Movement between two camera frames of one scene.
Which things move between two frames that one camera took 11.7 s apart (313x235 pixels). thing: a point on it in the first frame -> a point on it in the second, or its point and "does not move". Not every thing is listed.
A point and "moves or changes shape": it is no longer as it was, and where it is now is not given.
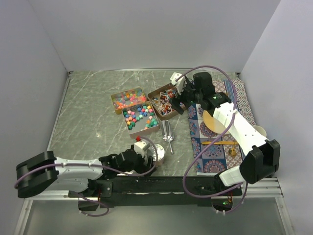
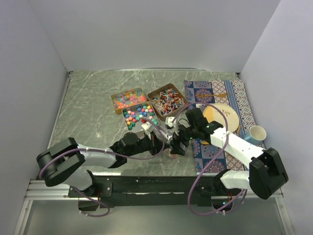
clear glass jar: (160, 162) -> (172, 156)
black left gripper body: (139, 166) -> (149, 143)
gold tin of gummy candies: (127, 98) does not move
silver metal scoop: (167, 132) moves or changes shape
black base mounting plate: (148, 191) does not move
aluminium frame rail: (260, 188) does not move
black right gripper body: (190, 95) -> (186, 134)
